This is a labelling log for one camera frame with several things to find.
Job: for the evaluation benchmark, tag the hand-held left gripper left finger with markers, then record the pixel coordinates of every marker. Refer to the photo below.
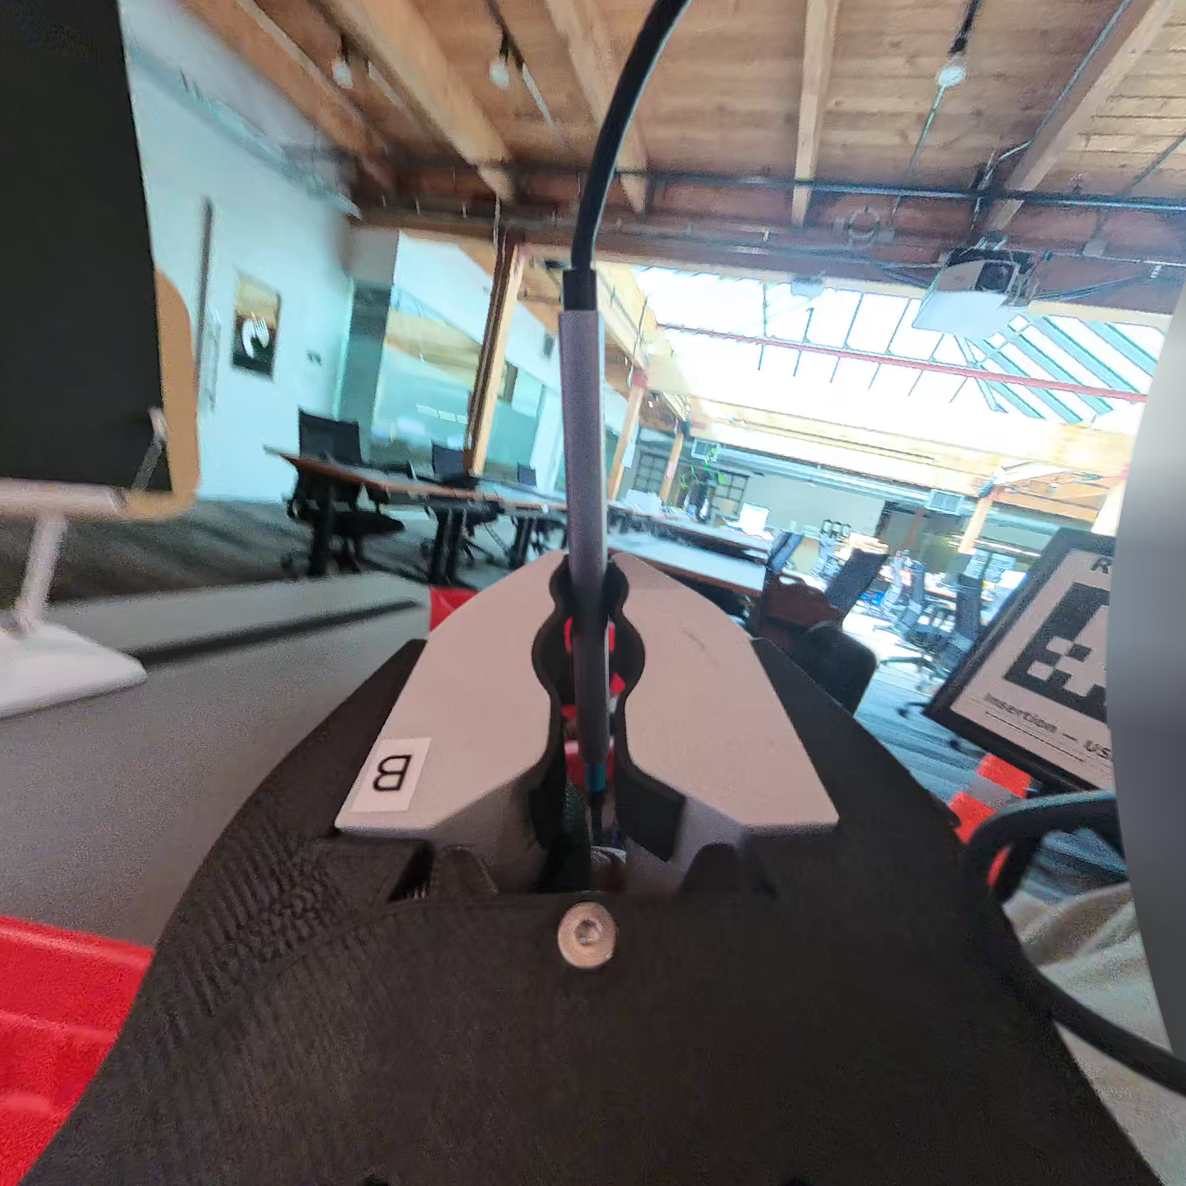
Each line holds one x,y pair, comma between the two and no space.
463,713

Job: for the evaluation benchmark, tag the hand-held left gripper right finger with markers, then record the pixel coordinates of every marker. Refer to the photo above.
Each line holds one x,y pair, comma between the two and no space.
723,722

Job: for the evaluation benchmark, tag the red plastic bin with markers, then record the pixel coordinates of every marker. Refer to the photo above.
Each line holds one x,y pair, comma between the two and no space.
55,1037
449,607

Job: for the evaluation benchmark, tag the brown office chair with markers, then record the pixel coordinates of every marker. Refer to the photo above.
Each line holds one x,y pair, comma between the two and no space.
796,601

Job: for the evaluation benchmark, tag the grey top office desk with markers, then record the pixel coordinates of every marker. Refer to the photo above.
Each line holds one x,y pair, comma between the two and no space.
685,546

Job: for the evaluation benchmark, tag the wooden office desk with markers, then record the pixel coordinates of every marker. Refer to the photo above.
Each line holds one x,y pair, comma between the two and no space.
388,481

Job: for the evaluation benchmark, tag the black office chair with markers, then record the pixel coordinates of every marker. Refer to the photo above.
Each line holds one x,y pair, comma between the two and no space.
333,481

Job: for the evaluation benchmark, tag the framed tag sign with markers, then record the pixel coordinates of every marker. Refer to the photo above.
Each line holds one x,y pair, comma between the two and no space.
1028,684

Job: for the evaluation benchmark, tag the white metal stand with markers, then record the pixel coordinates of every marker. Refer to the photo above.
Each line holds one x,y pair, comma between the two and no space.
55,662

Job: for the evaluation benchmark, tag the door poster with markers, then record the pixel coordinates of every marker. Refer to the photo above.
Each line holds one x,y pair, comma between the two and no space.
256,326

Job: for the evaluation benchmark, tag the white ceiling projector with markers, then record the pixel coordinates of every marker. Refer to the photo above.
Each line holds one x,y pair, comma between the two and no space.
973,292

